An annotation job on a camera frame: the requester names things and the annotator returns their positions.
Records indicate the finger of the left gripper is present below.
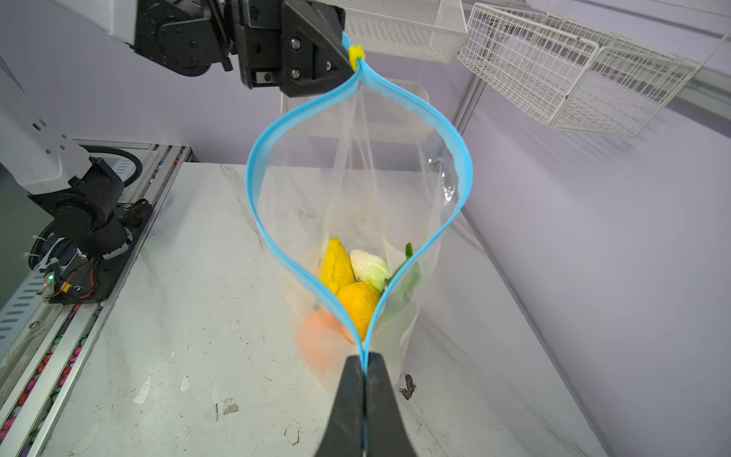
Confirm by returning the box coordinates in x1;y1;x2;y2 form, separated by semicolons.
280;1;354;97

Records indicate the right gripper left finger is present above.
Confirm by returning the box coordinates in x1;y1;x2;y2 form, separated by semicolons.
315;355;365;457

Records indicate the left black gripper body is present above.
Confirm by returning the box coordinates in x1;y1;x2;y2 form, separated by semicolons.
133;1;282;89

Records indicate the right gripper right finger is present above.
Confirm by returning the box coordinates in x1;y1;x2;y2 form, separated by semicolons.
364;352;417;457

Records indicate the orange tangerine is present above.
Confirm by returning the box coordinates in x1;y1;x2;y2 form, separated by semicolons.
296;310;350;372

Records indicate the clear zip top bag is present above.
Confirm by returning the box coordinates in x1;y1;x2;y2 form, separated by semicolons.
246;39;473;390

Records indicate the yellow lemon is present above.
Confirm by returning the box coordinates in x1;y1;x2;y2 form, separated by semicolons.
337;282;381;341

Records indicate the yellow corn cob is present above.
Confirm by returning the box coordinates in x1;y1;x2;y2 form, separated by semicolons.
320;238;356;295

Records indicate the white radish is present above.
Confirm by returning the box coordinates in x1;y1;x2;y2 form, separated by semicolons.
350;249;423;319

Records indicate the white mesh two-tier shelf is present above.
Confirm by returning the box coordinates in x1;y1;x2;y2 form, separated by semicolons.
329;0;468;64

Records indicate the white wire wall basket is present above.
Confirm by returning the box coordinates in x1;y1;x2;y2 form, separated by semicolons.
458;3;701;138

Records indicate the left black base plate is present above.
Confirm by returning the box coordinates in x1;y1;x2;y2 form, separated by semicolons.
26;199;153;305

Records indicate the aluminium front rail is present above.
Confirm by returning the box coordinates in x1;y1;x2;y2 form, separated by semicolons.
1;143;195;456

